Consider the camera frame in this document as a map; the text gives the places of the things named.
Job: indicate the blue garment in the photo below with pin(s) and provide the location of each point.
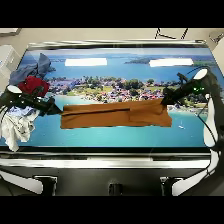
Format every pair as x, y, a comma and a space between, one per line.
31, 70

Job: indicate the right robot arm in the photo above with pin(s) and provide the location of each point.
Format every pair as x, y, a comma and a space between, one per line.
213, 110

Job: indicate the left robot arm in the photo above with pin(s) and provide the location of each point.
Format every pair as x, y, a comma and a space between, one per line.
20, 100

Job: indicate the red garment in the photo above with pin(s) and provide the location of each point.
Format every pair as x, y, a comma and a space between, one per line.
33, 85

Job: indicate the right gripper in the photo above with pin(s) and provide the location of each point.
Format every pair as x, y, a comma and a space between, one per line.
170, 96

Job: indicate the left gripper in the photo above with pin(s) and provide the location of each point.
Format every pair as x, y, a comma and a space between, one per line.
50, 106

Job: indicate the silver frame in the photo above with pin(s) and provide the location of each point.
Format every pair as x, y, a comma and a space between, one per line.
110, 163

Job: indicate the white garment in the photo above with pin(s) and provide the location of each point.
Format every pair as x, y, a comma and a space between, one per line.
16, 130

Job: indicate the brown pants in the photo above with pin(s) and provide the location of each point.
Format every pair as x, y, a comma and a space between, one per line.
116, 115

